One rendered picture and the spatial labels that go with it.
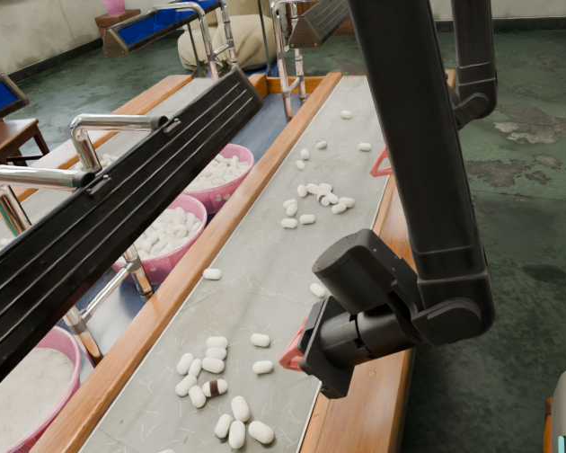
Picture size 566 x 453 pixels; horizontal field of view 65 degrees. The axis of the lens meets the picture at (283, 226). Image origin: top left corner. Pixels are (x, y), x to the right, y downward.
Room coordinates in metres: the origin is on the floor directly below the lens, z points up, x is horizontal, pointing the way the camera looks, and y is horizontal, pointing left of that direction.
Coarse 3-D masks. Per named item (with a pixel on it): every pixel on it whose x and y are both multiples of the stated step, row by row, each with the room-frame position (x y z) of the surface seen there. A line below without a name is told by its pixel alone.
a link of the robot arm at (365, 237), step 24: (360, 240) 0.32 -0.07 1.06; (336, 264) 0.31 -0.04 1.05; (360, 264) 0.31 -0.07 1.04; (384, 264) 0.30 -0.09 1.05; (408, 264) 0.33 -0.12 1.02; (336, 288) 0.31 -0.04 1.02; (360, 288) 0.30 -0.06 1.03; (384, 288) 0.30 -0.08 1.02; (408, 288) 0.29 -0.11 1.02; (360, 312) 0.29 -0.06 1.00; (432, 312) 0.26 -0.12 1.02; (456, 312) 0.25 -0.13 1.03; (480, 312) 0.25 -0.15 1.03; (432, 336) 0.25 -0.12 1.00; (456, 336) 0.24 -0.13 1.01
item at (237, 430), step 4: (232, 424) 0.35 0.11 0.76; (236, 424) 0.34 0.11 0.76; (240, 424) 0.34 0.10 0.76; (232, 428) 0.34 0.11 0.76; (236, 428) 0.34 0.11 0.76; (240, 428) 0.34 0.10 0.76; (244, 428) 0.34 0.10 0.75; (232, 432) 0.33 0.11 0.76; (236, 432) 0.33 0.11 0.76; (240, 432) 0.33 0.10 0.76; (244, 432) 0.34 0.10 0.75; (232, 436) 0.33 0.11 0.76; (236, 436) 0.33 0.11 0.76; (240, 436) 0.33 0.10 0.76; (244, 436) 0.33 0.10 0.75; (232, 440) 0.32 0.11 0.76; (236, 440) 0.32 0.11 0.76; (240, 440) 0.32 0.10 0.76; (232, 444) 0.32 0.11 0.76; (236, 444) 0.32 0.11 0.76; (240, 444) 0.32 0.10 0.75; (236, 448) 0.32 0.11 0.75
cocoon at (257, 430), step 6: (252, 426) 0.34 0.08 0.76; (258, 426) 0.34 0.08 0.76; (264, 426) 0.34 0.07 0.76; (252, 432) 0.33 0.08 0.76; (258, 432) 0.33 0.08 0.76; (264, 432) 0.33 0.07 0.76; (270, 432) 0.33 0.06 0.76; (258, 438) 0.32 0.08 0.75; (264, 438) 0.32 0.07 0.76; (270, 438) 0.32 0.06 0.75
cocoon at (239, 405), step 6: (240, 396) 0.39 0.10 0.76; (234, 402) 0.38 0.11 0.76; (240, 402) 0.38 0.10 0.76; (234, 408) 0.37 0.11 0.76; (240, 408) 0.37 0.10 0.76; (246, 408) 0.37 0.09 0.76; (234, 414) 0.36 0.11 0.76; (240, 414) 0.36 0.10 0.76; (246, 414) 0.36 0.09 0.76; (240, 420) 0.35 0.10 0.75; (246, 420) 0.36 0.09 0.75
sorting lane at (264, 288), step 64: (320, 128) 1.31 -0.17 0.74; (256, 256) 0.72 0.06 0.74; (192, 320) 0.57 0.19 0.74; (256, 320) 0.55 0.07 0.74; (128, 384) 0.45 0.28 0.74; (256, 384) 0.42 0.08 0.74; (320, 384) 0.40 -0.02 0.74; (128, 448) 0.35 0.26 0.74; (192, 448) 0.33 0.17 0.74; (256, 448) 0.32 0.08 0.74
